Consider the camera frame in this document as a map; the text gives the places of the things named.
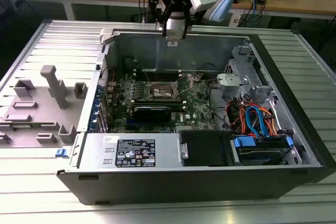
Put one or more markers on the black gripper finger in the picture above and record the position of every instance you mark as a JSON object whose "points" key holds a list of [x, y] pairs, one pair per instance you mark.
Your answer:
{"points": [[157, 9], [187, 11]]}

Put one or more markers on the silver CPU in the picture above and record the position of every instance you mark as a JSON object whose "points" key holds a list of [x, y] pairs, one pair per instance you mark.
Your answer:
{"points": [[174, 35]]}

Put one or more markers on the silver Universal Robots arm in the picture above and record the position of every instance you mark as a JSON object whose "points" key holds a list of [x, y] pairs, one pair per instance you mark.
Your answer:
{"points": [[223, 6]]}

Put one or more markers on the CPU socket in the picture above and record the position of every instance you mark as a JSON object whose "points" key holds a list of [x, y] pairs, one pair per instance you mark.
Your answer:
{"points": [[162, 90]]}

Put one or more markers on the grey corner fixture block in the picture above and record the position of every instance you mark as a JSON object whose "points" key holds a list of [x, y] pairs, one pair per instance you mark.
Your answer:
{"points": [[107, 35]]}

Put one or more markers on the small black box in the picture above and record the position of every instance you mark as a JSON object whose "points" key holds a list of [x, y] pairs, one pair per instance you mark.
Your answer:
{"points": [[261, 0]]}

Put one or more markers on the green Dell motherboard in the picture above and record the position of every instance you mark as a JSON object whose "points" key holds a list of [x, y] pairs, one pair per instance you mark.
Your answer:
{"points": [[194, 103]]}

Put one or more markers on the silver metal drive cage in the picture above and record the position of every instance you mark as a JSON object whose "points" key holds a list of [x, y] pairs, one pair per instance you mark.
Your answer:
{"points": [[252, 82]]}

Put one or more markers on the blue card retention clip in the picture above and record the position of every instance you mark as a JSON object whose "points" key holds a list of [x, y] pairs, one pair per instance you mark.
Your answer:
{"points": [[94, 113], [98, 90], [92, 125], [96, 102]]}

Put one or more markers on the black graphics card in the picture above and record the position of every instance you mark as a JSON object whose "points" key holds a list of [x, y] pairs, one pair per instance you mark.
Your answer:
{"points": [[152, 115]]}

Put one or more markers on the black plastic bay shroud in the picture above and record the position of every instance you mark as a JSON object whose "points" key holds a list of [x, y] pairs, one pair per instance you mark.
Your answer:
{"points": [[204, 148]]}

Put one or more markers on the silver power supply unit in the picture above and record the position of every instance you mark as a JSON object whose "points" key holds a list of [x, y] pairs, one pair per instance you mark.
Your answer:
{"points": [[168, 150]]}

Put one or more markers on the hard disk in blue carrier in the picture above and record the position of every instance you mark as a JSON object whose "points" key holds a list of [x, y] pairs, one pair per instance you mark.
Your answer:
{"points": [[245, 142]]}

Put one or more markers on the grey plastic parts rack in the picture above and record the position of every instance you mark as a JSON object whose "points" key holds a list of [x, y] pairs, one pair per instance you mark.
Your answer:
{"points": [[39, 119]]}

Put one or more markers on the black open PC case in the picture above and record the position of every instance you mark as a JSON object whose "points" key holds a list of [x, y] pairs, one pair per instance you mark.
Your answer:
{"points": [[183, 184]]}

